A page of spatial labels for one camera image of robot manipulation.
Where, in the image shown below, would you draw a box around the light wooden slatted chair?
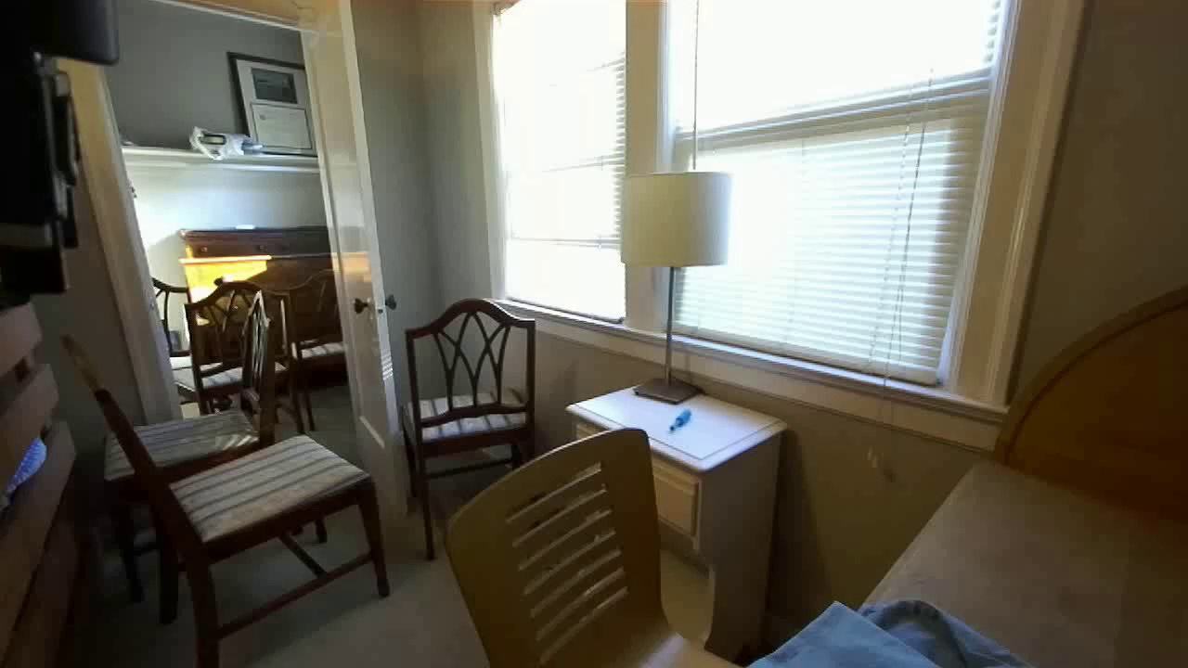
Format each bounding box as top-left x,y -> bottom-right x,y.
447,432 -> 730,668

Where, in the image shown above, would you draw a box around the wooden roll-top desk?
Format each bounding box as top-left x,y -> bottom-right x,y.
870,288 -> 1188,668

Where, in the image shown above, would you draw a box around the white nightstand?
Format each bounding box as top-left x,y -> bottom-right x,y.
567,391 -> 789,662

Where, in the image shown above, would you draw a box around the white window blinds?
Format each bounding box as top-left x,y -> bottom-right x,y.
489,0 -> 1010,385

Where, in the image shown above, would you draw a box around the dark chair with striped seat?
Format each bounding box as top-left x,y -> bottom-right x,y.
65,337 -> 391,668

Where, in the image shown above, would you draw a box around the dark wooden chair by window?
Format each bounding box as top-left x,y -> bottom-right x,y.
402,296 -> 534,549

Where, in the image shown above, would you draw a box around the framed picture on shelf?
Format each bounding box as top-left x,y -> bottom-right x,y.
229,53 -> 312,155

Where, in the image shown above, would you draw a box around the white door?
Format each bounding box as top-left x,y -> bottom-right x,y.
300,0 -> 405,514

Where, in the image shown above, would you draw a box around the white object on shelf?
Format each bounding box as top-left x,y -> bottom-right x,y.
190,126 -> 265,161

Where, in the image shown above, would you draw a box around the dining chair in far room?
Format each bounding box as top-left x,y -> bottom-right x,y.
185,281 -> 256,413

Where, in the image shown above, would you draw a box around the white table lamp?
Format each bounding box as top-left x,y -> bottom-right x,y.
619,170 -> 730,353

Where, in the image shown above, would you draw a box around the blue cloth sheet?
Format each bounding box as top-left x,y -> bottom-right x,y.
749,601 -> 1026,668

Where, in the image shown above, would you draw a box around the dark chair behind front chair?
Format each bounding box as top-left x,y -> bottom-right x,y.
104,344 -> 276,596

